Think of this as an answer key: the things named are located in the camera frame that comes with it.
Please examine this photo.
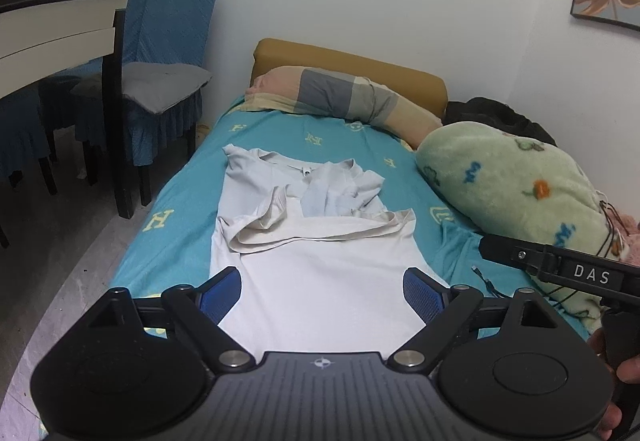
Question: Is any green fleece blanket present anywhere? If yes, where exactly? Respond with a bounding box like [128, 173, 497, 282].
[415, 121, 634, 323]

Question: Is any pink grey checked pillow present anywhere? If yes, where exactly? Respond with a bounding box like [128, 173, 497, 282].
[244, 66, 444, 145]

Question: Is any mustard padded headboard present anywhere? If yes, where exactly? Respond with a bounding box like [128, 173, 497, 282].
[249, 38, 448, 120]

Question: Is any white table with dark legs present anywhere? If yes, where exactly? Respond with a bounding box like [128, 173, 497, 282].
[0, 0, 139, 221]

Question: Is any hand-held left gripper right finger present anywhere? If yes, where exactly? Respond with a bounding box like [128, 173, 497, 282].
[391, 267, 564, 372]

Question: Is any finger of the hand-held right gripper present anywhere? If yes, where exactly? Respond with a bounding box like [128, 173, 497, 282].
[478, 233, 562, 281]

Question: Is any person's right hand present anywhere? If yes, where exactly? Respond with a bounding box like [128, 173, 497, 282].
[587, 328, 640, 441]

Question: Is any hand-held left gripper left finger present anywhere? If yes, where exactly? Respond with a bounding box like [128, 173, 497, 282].
[89, 266, 255, 372]

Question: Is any bed with teal sheet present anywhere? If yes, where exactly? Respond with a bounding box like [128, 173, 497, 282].
[107, 96, 592, 343]

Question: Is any white t-shirt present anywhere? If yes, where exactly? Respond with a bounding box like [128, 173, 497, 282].
[208, 144, 452, 355]

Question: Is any grey seat cushion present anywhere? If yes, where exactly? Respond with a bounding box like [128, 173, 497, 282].
[69, 62, 212, 115]

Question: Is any pink plush cloth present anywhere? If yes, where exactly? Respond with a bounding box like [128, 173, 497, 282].
[617, 215, 640, 268]

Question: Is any black cable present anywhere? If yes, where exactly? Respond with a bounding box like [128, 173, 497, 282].
[470, 265, 518, 300]

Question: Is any black cloth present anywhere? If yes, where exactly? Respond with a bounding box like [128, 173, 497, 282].
[444, 96, 559, 147]

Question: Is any chair with blue cover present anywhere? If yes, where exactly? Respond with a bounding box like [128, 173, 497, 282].
[70, 0, 225, 208]

